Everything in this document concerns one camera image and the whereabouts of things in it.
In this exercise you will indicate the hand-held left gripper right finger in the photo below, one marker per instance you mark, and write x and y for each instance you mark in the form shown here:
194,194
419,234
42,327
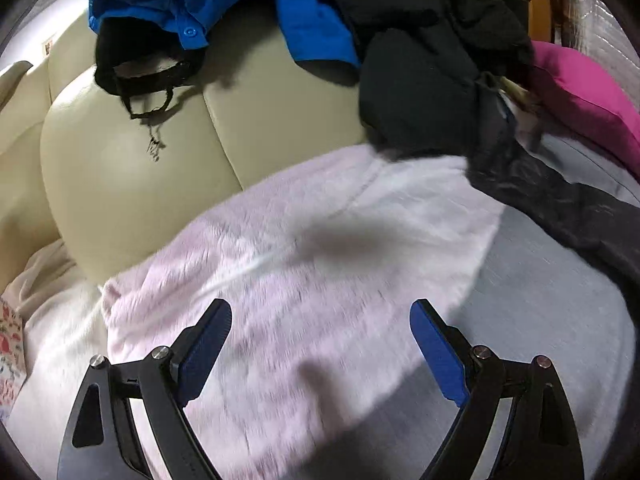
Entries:
440,355

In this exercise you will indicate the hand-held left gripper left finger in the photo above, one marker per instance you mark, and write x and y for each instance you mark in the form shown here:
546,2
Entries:
205,355

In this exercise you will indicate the dark grey padded jacket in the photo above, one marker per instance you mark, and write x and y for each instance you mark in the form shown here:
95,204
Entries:
550,195

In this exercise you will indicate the pink fluffy blanket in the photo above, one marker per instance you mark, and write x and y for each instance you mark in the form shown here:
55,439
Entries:
300,310

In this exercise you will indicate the grey blanket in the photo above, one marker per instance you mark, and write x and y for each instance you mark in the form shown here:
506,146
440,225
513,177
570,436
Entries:
550,320

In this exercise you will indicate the cream cloth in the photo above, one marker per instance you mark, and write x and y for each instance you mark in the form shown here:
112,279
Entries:
50,310

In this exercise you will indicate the cream leather sofa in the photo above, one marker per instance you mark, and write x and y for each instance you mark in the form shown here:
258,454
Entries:
150,200

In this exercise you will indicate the floral cloth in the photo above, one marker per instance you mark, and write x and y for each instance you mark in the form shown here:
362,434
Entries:
10,355

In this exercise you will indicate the large black garment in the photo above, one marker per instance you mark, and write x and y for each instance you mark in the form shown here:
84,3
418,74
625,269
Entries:
415,85

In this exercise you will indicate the magenta pillow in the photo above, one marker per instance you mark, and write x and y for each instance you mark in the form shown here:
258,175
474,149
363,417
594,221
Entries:
590,90

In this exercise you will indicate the blue jacket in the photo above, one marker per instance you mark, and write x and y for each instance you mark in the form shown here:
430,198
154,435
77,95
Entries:
310,25

